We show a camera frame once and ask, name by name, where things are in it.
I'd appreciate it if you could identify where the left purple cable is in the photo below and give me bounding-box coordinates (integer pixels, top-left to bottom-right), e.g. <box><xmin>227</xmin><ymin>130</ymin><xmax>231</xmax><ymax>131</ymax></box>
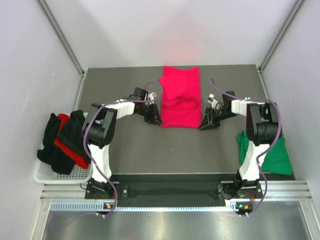
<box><xmin>82</xmin><ymin>81</ymin><xmax>164</xmax><ymax>217</ymax></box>

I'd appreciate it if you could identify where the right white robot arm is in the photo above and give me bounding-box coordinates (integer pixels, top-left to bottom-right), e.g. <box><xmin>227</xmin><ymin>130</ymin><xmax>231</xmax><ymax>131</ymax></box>
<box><xmin>198</xmin><ymin>91</ymin><xmax>282</xmax><ymax>198</ymax></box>

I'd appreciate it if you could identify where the right aluminium frame post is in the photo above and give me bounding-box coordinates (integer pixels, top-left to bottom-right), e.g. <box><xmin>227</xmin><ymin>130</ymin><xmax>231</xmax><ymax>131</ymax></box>
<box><xmin>257</xmin><ymin>0</ymin><xmax>306</xmax><ymax>74</ymax></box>

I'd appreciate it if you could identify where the grey slotted cable duct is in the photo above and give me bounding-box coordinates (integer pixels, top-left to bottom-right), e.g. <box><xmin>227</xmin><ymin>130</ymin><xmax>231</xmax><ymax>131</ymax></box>
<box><xmin>50</xmin><ymin>201</ymin><xmax>249</xmax><ymax>213</ymax></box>

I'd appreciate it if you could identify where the green folded t shirt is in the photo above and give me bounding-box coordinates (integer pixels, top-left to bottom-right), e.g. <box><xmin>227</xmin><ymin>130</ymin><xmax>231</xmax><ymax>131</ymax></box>
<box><xmin>236</xmin><ymin>131</ymin><xmax>293</xmax><ymax>176</ymax></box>

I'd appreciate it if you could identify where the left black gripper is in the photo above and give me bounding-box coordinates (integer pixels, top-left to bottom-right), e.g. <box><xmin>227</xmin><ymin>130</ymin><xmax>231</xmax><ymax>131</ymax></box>
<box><xmin>137</xmin><ymin>102</ymin><xmax>164</xmax><ymax>126</ymax></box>

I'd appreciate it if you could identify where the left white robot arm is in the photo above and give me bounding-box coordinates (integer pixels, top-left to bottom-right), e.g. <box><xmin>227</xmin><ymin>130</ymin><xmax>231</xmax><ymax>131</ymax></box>
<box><xmin>81</xmin><ymin>87</ymin><xmax>163</xmax><ymax>199</ymax></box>

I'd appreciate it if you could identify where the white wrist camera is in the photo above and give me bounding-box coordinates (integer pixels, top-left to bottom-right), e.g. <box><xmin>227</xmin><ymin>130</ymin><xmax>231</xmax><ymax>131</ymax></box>
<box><xmin>207</xmin><ymin>93</ymin><xmax>221</xmax><ymax>110</ymax></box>
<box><xmin>146</xmin><ymin>92</ymin><xmax>157</xmax><ymax>103</ymax></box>

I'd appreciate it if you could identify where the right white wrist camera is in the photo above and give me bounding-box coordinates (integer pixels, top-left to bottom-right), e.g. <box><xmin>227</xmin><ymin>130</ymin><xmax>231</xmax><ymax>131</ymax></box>
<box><xmin>207</xmin><ymin>93</ymin><xmax>221</xmax><ymax>110</ymax></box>

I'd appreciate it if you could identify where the black t shirt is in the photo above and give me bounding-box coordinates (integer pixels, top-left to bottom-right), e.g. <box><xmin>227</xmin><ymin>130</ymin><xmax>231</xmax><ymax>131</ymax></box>
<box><xmin>37</xmin><ymin>110</ymin><xmax>91</xmax><ymax>175</ymax></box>

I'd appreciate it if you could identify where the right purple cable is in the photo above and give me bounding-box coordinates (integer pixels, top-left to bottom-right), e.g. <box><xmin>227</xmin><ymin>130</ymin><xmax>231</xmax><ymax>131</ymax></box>
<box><xmin>208</xmin><ymin>77</ymin><xmax>283</xmax><ymax>217</ymax></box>

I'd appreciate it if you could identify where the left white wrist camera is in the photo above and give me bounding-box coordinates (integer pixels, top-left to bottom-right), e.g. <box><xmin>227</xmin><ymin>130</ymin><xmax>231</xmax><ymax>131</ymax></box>
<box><xmin>146</xmin><ymin>92</ymin><xmax>157</xmax><ymax>103</ymax></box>

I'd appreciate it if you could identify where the purple cable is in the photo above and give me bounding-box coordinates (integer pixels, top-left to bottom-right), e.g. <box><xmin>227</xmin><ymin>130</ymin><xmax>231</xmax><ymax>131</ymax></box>
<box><xmin>82</xmin><ymin>81</ymin><xmax>164</xmax><ymax>217</ymax></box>
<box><xmin>208</xmin><ymin>77</ymin><xmax>283</xmax><ymax>217</ymax></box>

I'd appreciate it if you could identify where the white plastic basket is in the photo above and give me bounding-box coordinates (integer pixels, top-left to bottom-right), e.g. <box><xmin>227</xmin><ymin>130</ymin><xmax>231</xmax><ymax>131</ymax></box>
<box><xmin>34</xmin><ymin>157</ymin><xmax>93</xmax><ymax>184</ymax></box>

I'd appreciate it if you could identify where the aluminium frame post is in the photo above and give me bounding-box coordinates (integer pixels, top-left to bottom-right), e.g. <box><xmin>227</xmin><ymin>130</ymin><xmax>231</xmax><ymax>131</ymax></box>
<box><xmin>257</xmin><ymin>0</ymin><xmax>306</xmax><ymax>74</ymax></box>
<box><xmin>35</xmin><ymin>0</ymin><xmax>87</xmax><ymax>76</ymax></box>

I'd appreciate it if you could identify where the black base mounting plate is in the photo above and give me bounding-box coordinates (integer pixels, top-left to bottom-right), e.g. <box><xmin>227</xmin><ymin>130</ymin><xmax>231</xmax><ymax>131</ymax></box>
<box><xmin>84</xmin><ymin>173</ymin><xmax>263</xmax><ymax>202</ymax></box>

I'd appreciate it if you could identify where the left aluminium frame post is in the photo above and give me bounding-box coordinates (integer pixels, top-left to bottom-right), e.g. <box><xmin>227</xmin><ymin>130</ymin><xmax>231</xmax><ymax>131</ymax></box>
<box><xmin>35</xmin><ymin>0</ymin><xmax>87</xmax><ymax>76</ymax></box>

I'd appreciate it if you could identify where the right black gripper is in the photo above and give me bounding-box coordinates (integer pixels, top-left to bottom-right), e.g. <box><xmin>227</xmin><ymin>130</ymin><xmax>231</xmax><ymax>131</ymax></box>
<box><xmin>198</xmin><ymin>106</ymin><xmax>238</xmax><ymax>131</ymax></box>

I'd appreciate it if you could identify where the pink t shirt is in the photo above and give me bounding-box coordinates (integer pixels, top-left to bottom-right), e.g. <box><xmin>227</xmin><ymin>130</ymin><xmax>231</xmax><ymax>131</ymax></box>
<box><xmin>159</xmin><ymin>66</ymin><xmax>202</xmax><ymax>128</ymax></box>

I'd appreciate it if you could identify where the aluminium front rail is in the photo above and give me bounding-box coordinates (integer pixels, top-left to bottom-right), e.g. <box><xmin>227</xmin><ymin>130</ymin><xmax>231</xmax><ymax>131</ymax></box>
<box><xmin>39</xmin><ymin>179</ymin><xmax>313</xmax><ymax>203</ymax></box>

